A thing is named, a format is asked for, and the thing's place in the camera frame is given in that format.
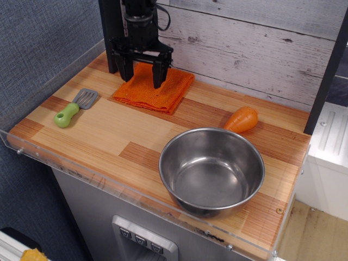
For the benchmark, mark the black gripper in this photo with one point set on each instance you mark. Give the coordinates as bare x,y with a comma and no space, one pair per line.
141,43

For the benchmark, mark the orange cloth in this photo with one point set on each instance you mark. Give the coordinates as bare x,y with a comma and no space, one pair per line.
139,91

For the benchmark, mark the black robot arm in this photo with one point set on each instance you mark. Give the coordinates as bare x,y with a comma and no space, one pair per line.
139,7

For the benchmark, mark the silver metal bowl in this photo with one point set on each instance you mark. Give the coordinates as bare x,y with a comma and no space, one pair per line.
211,172

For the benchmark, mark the orange toy carrot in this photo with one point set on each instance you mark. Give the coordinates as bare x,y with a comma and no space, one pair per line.
244,119

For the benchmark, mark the clear acrylic table guard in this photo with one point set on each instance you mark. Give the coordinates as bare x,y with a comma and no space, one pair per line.
116,147

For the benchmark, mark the grey toy fridge cabinet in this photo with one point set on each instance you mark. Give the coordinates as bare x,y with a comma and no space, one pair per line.
93,210

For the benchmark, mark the silver dispenser button panel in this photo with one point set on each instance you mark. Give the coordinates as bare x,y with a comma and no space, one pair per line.
138,243

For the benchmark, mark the white side cabinet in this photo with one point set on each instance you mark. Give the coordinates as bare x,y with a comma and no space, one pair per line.
322,182

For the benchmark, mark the yellow object bottom left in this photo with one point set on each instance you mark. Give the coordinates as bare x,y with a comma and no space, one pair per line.
33,255

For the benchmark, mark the black left vertical post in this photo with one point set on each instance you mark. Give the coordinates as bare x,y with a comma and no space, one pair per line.
112,24

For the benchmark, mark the black vertical post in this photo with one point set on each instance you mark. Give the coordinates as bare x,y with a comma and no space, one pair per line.
332,66
112,24

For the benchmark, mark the green handled grey spatula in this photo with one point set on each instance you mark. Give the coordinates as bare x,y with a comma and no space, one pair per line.
84,99

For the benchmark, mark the black right vertical post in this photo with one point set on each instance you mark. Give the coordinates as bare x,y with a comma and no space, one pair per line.
332,66

